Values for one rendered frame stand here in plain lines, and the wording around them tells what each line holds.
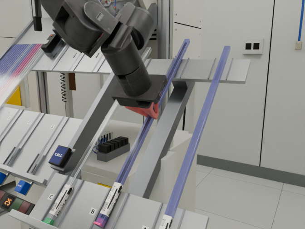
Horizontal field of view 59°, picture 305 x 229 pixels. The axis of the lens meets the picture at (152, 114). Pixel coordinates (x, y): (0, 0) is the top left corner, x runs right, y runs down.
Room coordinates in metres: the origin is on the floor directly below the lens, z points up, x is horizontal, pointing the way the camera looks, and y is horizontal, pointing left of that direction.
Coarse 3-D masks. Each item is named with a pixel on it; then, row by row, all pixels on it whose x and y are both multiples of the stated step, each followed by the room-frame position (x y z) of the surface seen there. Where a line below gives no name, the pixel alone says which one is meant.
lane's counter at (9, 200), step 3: (9, 195) 0.66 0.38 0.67; (6, 198) 0.65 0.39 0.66; (9, 198) 0.65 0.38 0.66; (12, 198) 0.65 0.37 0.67; (6, 201) 0.65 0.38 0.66; (9, 201) 0.64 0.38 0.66; (12, 201) 0.64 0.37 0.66; (3, 204) 0.64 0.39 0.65; (6, 204) 0.64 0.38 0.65; (9, 204) 0.63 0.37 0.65; (6, 207) 0.63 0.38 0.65
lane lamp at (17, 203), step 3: (18, 198) 0.64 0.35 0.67; (15, 201) 0.63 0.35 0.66; (18, 201) 0.63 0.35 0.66; (21, 201) 0.63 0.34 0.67; (12, 204) 0.63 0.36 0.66; (15, 204) 0.63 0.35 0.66; (18, 204) 0.62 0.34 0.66; (12, 207) 0.62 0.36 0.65; (15, 207) 0.62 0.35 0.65; (18, 207) 0.62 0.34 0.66; (9, 210) 0.62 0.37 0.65
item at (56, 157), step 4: (60, 148) 0.64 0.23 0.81; (64, 148) 0.63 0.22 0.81; (56, 152) 0.63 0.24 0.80; (60, 152) 0.63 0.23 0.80; (64, 152) 0.62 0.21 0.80; (52, 156) 0.63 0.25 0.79; (56, 156) 0.62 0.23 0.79; (60, 156) 0.62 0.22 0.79; (52, 160) 0.62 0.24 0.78; (56, 160) 0.61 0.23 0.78; (60, 160) 0.61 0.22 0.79
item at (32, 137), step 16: (0, 112) 0.94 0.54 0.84; (16, 112) 0.89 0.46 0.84; (32, 112) 0.86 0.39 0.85; (0, 128) 0.87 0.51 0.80; (16, 128) 0.84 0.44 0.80; (32, 128) 0.81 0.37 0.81; (48, 128) 0.78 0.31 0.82; (64, 128) 0.75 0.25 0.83; (0, 144) 0.81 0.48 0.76; (16, 144) 0.78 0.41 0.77; (32, 144) 0.75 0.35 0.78; (48, 144) 0.73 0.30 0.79; (64, 144) 0.71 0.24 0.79; (0, 160) 0.75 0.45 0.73; (16, 160) 0.73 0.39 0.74; (32, 160) 0.71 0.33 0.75; (48, 160) 0.68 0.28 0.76; (48, 176) 0.64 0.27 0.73
